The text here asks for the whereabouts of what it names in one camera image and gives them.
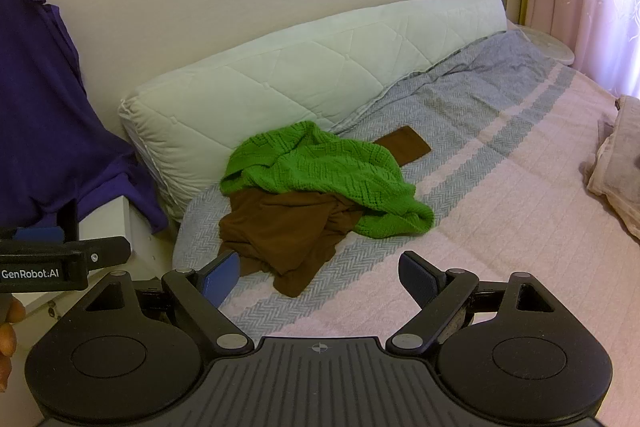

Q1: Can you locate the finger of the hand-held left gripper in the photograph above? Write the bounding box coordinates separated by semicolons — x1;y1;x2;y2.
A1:
75;236;132;269
14;198;79;244

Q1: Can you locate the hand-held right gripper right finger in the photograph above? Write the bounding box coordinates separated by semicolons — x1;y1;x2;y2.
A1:
386;252;557;356

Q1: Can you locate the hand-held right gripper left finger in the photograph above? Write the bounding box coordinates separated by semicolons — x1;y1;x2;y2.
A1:
75;251;255;356

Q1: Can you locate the green knit sweater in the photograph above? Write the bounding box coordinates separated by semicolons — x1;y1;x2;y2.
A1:
220;121;435;239

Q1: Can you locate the person's left hand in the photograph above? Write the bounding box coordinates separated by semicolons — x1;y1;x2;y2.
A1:
0;296;26;394

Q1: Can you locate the white nightstand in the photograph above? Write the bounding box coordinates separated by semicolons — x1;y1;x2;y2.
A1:
15;196;177;333

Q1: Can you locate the brown garment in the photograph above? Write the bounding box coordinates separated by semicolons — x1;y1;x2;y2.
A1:
218;126;432;299

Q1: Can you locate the pink grey striped blanket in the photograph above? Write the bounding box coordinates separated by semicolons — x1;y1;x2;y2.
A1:
172;27;640;344

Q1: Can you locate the purple shirt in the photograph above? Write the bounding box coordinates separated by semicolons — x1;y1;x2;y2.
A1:
0;0;170;235

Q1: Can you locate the white quilted bolster pillow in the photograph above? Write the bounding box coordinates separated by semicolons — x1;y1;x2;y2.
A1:
118;0;508;223

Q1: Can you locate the pale beige linen duvet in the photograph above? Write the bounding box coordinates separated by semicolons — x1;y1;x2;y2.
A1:
580;94;640;243

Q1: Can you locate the white round disc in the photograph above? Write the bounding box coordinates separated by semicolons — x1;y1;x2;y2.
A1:
510;24;576;65

